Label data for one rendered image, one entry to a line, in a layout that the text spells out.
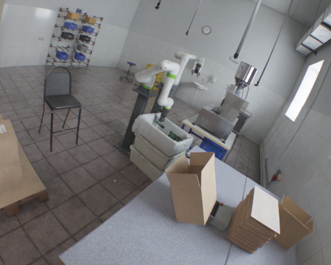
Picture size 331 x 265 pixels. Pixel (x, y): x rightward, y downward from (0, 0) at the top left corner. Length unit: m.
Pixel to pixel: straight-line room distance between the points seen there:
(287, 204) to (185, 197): 0.90
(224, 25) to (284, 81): 2.75
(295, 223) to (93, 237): 1.23
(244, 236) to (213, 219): 0.22
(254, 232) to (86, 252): 0.86
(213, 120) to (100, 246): 1.95
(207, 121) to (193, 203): 1.57
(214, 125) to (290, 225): 1.55
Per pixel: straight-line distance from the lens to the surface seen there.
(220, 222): 1.12
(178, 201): 0.95
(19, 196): 1.77
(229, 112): 2.33
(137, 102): 2.36
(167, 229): 0.99
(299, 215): 1.56
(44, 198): 1.86
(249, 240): 1.14
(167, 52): 7.03
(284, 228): 1.42
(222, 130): 2.32
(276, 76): 6.21
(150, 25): 7.77
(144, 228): 0.95
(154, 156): 2.15
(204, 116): 2.34
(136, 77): 2.16
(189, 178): 0.83
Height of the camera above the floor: 1.53
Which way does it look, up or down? 25 degrees down
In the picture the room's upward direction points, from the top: 24 degrees clockwise
